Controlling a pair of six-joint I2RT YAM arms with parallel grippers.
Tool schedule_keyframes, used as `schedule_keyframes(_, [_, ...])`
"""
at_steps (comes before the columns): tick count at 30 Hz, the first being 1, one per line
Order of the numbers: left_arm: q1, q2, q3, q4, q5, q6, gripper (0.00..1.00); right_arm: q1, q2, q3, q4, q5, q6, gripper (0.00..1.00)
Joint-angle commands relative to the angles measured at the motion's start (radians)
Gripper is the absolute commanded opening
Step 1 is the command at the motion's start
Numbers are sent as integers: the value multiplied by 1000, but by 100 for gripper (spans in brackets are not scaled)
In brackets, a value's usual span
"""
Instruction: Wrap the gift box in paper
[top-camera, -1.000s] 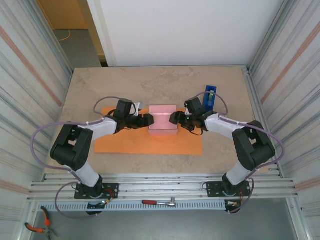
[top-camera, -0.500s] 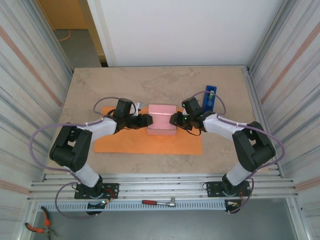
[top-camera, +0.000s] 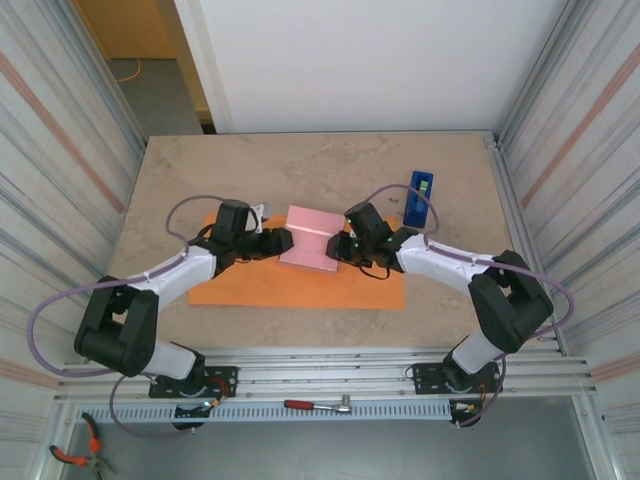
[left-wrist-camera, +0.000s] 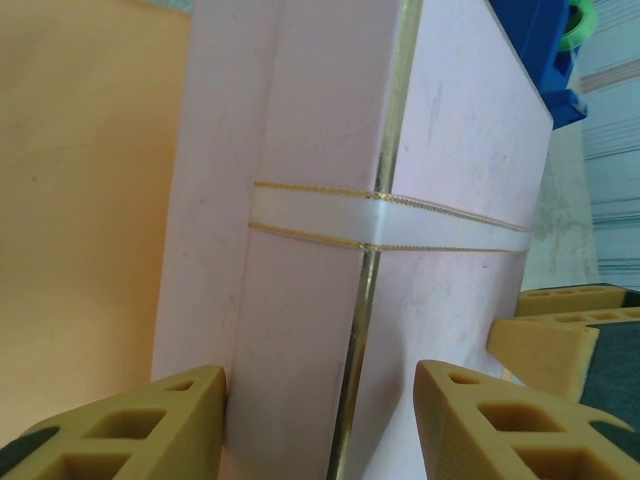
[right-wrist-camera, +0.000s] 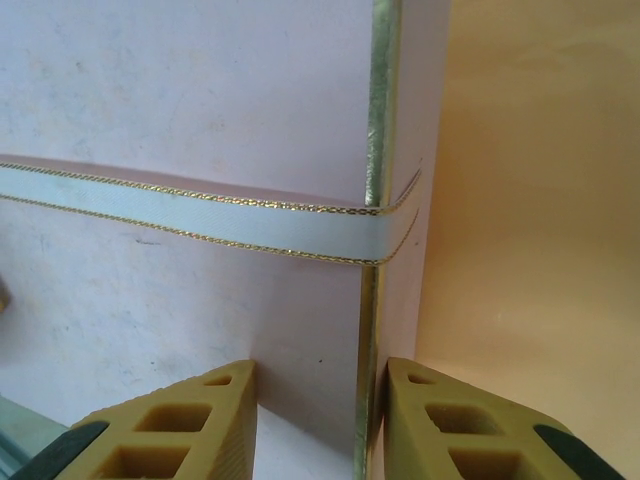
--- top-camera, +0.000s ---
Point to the pink gift box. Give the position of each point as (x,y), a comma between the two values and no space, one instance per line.
(310,247)

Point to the blue tape dispenser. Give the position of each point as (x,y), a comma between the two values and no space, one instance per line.
(415,210)

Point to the aluminium mounting rail frame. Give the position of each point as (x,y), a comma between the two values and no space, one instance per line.
(325,372)

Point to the aluminium side rail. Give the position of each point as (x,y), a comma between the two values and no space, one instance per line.
(505,190)

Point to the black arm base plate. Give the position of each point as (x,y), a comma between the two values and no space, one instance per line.
(225,375)
(425,375)

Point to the black connector bracket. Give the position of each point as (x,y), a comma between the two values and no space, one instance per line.
(459,411)
(187,411)

